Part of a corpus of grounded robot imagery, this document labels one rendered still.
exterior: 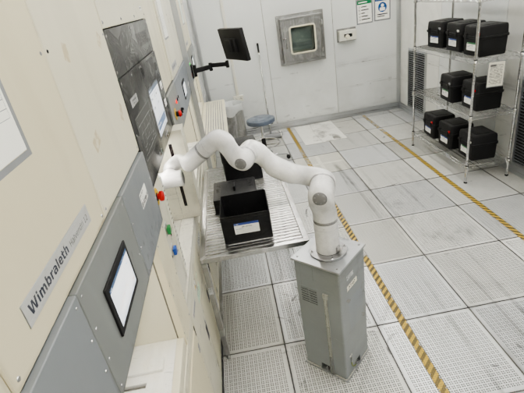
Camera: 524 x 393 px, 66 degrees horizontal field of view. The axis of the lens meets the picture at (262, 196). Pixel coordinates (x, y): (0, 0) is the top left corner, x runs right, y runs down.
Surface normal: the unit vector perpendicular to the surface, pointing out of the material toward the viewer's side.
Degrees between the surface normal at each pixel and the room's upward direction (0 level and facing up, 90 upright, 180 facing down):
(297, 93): 90
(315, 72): 90
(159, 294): 90
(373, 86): 90
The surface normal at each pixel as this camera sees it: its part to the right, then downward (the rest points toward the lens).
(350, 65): 0.11, 0.43
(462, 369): -0.15, -0.88
